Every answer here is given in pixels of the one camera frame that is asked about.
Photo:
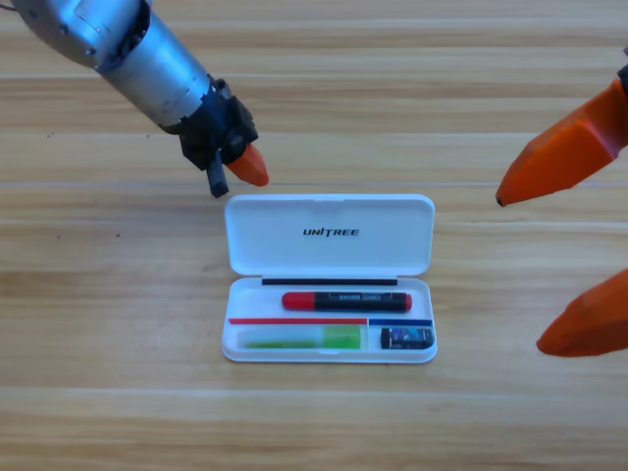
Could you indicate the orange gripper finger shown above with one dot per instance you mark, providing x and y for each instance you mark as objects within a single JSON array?
[{"x": 593, "y": 329}]

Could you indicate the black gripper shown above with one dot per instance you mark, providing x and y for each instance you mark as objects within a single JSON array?
[
  {"x": 625, "y": 78},
  {"x": 211, "y": 132}
]

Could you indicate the white Unitree pencil case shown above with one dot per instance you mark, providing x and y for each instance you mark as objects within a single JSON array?
[{"x": 294, "y": 245}]

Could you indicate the red black whiteboard marker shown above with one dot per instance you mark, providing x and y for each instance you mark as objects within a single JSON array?
[{"x": 343, "y": 301}]

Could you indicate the dark blue eraser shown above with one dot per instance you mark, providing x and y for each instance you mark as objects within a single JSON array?
[{"x": 407, "y": 338}]

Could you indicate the green glue stick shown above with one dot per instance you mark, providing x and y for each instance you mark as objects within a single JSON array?
[{"x": 338, "y": 337}]

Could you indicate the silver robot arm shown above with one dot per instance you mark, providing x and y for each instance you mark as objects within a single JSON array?
[{"x": 147, "y": 73}]

